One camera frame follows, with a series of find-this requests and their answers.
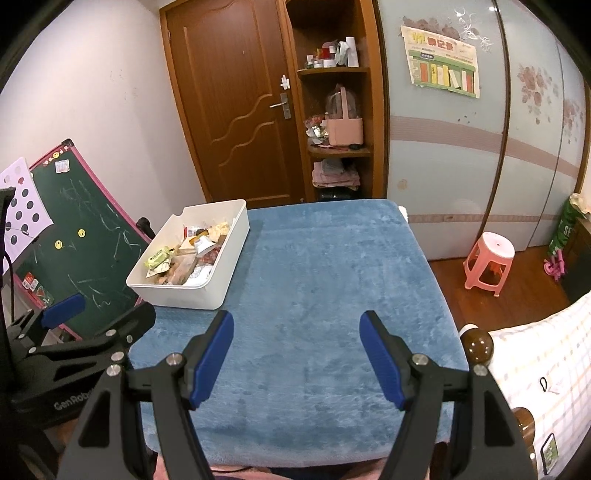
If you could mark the shiny crumpled wrappers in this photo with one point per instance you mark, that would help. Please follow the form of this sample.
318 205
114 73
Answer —
316 130

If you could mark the black suitcase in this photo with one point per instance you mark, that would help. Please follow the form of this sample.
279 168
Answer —
339 194

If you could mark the pink basket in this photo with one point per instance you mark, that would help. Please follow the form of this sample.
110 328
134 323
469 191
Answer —
345 131

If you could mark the black easel knob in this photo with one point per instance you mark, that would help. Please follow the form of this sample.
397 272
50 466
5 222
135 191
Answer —
145 227

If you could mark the green bag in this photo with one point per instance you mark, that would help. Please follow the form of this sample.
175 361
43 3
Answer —
565 228

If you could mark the wooden corner shelf unit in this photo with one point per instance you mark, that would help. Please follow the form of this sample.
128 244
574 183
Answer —
376 138

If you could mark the green snack packet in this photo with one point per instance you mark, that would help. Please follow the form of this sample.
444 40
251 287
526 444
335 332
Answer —
159 259

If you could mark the green card with black frame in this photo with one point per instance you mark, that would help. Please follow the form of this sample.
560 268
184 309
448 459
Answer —
549 454

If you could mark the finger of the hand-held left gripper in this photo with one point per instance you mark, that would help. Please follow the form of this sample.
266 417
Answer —
64 309
120 337

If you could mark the wall poster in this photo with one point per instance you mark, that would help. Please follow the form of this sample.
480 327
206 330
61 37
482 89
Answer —
441 62

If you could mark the pale blue floral wardrobe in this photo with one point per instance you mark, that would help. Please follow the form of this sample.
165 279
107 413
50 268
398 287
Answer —
461 184

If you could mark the beige cracker packet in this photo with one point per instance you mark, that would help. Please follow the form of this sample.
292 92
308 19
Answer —
182 272

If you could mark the white plastic bin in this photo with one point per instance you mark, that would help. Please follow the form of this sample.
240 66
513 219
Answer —
221 277

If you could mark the small yellow puffed snack packet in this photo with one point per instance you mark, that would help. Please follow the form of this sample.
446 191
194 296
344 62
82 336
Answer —
220 229

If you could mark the pink cloth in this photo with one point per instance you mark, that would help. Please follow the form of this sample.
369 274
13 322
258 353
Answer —
286 473

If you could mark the white door hook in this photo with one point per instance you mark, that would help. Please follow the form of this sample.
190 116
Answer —
285 83

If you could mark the green chalkboard with pink frame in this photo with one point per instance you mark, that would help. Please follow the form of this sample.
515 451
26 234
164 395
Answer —
92 217

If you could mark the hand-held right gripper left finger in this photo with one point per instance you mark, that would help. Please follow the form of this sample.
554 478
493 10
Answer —
212 364

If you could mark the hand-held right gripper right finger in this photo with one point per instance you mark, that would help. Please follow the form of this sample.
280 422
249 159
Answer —
383 364

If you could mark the orange snack packet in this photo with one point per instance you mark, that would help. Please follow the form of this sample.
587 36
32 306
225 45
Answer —
202 239

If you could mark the pink plastic stool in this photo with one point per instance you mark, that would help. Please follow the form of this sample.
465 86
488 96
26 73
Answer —
490 249

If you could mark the brown wooden door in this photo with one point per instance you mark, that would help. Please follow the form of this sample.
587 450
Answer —
231 115

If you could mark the pink toy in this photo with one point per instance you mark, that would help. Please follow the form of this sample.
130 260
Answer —
554 266

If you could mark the checked bedding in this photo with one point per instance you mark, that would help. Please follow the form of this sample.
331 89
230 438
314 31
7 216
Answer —
545 350

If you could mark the folded pink towels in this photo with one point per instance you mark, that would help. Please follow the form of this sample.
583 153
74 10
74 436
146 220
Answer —
334 175

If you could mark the group of toiletry bottles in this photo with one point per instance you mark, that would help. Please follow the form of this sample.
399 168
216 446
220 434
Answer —
334 55

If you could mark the white board with holes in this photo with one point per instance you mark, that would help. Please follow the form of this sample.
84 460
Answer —
23 203

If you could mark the brown wooden bedpost knob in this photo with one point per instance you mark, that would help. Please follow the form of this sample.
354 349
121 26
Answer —
478 346
525 429

